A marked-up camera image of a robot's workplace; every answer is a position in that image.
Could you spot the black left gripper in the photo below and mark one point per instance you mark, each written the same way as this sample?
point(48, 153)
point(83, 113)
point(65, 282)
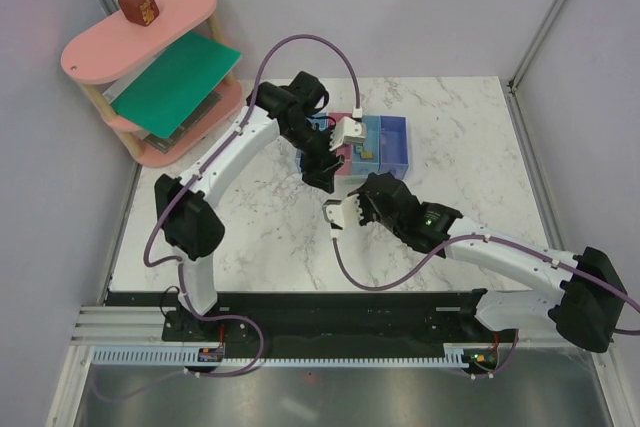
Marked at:
point(320, 169)

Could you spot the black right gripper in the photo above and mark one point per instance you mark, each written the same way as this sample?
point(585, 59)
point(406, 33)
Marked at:
point(362, 201)

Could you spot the pink plastic bin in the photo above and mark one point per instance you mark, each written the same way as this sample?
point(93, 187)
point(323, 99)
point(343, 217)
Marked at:
point(345, 152)

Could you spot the light blue plastic bin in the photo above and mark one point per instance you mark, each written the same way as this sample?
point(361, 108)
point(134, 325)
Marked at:
point(360, 169)

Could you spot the purple blue plastic bin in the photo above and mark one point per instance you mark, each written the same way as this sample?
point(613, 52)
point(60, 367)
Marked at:
point(394, 156)

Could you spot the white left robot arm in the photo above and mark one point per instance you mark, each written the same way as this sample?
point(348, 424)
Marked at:
point(185, 205)

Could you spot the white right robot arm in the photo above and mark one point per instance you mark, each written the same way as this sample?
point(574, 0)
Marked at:
point(580, 296)

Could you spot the green board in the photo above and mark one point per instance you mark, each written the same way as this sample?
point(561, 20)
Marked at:
point(173, 85)

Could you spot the pink two-tier shelf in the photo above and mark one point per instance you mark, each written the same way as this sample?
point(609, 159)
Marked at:
point(107, 57)

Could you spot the brown wooden cube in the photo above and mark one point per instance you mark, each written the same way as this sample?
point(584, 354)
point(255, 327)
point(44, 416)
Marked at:
point(139, 12)

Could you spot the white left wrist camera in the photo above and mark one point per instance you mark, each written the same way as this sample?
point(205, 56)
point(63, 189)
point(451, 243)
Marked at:
point(347, 131)

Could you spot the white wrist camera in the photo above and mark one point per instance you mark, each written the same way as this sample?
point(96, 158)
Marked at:
point(337, 214)
point(347, 131)

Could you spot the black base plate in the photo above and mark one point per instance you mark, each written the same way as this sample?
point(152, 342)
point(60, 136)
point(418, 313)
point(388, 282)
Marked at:
point(326, 324)

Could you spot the aluminium frame rail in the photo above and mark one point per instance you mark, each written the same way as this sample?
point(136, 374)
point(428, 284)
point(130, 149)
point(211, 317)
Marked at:
point(539, 126)

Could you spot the white slotted cable duct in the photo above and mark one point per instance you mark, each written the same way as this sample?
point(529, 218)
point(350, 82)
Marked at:
point(198, 357)

